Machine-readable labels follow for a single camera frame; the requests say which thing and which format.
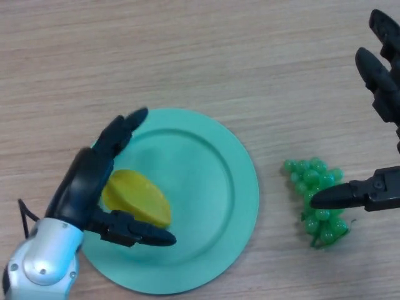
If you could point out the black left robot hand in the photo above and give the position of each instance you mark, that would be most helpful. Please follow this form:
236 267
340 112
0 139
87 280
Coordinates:
81 184

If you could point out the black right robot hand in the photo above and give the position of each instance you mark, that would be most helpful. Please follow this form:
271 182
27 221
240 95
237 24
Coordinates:
384 93

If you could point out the yellow starfruit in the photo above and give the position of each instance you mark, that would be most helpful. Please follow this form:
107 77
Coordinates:
140 197

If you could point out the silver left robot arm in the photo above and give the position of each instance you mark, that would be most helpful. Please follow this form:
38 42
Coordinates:
47 256

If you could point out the green round plate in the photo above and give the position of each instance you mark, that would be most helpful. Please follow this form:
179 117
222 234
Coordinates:
200 187

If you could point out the green grape bunch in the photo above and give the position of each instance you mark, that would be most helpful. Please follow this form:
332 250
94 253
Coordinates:
325 226

